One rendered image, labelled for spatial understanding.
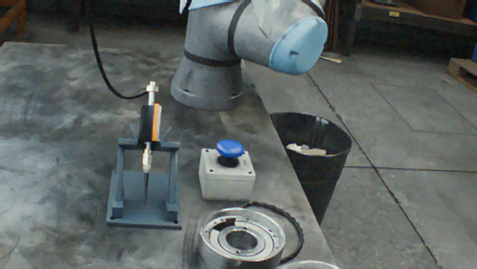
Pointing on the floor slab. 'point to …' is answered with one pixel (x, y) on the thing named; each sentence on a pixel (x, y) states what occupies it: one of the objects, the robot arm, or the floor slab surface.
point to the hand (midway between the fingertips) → (220, 27)
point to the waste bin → (324, 132)
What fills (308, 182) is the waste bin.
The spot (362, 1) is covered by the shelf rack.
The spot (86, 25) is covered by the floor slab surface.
